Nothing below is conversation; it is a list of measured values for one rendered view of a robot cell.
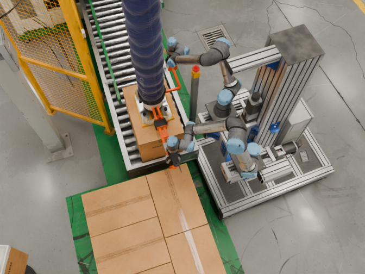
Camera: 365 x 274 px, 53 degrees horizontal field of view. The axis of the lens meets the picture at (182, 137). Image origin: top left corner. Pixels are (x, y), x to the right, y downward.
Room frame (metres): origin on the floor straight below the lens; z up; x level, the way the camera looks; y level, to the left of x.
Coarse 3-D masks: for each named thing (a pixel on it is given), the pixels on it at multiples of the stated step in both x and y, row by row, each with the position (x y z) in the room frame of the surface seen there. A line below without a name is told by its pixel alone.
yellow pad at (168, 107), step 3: (165, 96) 1.77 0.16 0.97; (168, 102) 1.71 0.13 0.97; (168, 105) 1.68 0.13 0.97; (162, 108) 1.65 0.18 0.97; (165, 108) 1.63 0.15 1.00; (168, 108) 1.65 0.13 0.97; (162, 111) 1.61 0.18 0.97; (165, 111) 1.62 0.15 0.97; (168, 111) 1.62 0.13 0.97; (171, 111) 1.62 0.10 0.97; (162, 114) 1.59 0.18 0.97; (171, 114) 1.59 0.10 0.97; (171, 117) 1.56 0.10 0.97; (168, 120) 1.54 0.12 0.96
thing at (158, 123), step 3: (162, 117) 1.48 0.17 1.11; (156, 120) 1.46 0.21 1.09; (159, 120) 1.46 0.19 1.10; (162, 120) 1.46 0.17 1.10; (165, 120) 1.46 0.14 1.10; (156, 123) 1.43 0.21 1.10; (159, 123) 1.43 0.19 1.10; (162, 123) 1.43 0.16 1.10; (165, 123) 1.43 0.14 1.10; (156, 126) 1.40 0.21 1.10; (159, 126) 1.40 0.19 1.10; (162, 126) 1.40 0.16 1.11; (165, 126) 1.40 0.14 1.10; (156, 129) 1.39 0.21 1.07; (162, 129) 1.40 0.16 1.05
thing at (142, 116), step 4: (136, 100) 1.72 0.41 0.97; (136, 104) 1.68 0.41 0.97; (136, 108) 1.64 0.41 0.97; (144, 112) 1.60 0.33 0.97; (148, 112) 1.61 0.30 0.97; (140, 116) 1.56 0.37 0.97; (144, 116) 1.56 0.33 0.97; (148, 116) 1.56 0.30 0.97; (140, 120) 1.53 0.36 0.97; (144, 124) 1.48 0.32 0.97; (152, 124) 1.49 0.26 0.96
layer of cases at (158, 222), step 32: (96, 192) 1.01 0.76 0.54; (128, 192) 1.02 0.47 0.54; (160, 192) 1.02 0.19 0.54; (192, 192) 1.03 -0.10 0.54; (96, 224) 0.73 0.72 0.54; (128, 224) 0.73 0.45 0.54; (160, 224) 0.74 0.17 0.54; (192, 224) 0.75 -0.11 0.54; (96, 256) 0.46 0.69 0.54; (128, 256) 0.47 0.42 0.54; (160, 256) 0.48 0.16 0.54; (192, 256) 0.48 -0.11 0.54
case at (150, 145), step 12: (132, 96) 1.78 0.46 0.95; (168, 96) 1.79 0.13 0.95; (132, 108) 1.65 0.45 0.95; (132, 120) 1.53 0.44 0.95; (144, 132) 1.42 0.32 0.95; (156, 132) 1.42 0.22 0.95; (168, 132) 1.43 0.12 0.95; (180, 132) 1.43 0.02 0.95; (144, 144) 1.31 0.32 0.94; (156, 144) 1.35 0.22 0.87; (144, 156) 1.31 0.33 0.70; (156, 156) 1.34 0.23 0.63
